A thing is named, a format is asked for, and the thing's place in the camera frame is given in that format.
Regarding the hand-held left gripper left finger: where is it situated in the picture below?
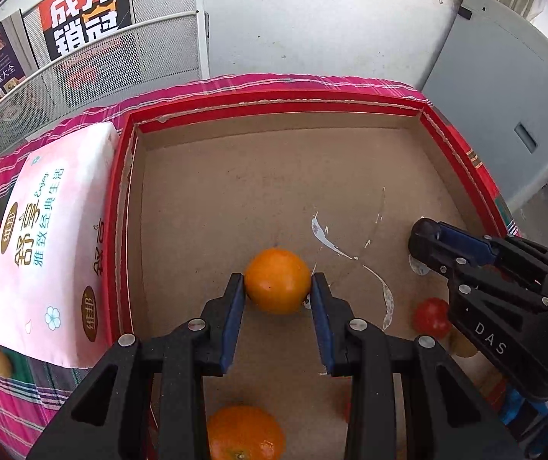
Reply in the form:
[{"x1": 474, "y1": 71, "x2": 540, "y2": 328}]
[{"x1": 25, "y1": 272, "x2": 247, "y2": 460}]

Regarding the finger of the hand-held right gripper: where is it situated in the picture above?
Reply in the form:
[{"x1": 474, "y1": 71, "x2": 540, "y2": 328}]
[
  {"x1": 408, "y1": 219, "x2": 548, "y2": 310},
  {"x1": 437, "y1": 222, "x2": 548, "y2": 281}
]

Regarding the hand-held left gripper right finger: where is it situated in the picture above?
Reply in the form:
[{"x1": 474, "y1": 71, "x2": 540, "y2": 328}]
[{"x1": 310, "y1": 272, "x2": 526, "y2": 460}]

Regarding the dark-toned orange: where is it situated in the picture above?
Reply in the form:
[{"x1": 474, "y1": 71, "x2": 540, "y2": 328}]
[{"x1": 244, "y1": 248, "x2": 313, "y2": 316}]

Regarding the red tomato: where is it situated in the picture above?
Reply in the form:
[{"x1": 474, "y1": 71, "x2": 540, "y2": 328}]
[{"x1": 413, "y1": 297, "x2": 452, "y2": 338}]

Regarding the large orange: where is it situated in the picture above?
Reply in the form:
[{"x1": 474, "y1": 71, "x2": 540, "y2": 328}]
[{"x1": 206, "y1": 405, "x2": 287, "y2": 460}]

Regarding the red cardboard box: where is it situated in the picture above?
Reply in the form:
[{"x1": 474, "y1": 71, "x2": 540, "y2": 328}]
[{"x1": 99, "y1": 85, "x2": 514, "y2": 460}]

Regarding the person's right hand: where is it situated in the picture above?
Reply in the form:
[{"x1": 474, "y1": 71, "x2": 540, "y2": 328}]
[{"x1": 498, "y1": 383, "x2": 545, "y2": 426}]

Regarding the small clear plastic piece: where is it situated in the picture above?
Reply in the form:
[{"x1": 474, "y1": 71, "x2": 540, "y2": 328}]
[{"x1": 408, "y1": 254, "x2": 432, "y2": 277}]

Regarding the grey metal cabinet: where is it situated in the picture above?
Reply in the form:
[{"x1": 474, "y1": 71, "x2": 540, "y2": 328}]
[{"x1": 418, "y1": 0, "x2": 548, "y2": 207}]

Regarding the white tissue pack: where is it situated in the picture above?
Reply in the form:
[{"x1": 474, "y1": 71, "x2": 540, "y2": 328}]
[{"x1": 0, "y1": 122, "x2": 118, "y2": 370}]

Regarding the red and black book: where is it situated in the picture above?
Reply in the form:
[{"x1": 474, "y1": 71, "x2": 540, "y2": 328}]
[{"x1": 39, "y1": 0, "x2": 136, "y2": 106}]

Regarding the metal wire rack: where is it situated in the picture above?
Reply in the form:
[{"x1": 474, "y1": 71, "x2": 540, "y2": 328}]
[{"x1": 0, "y1": 0, "x2": 210, "y2": 173}]

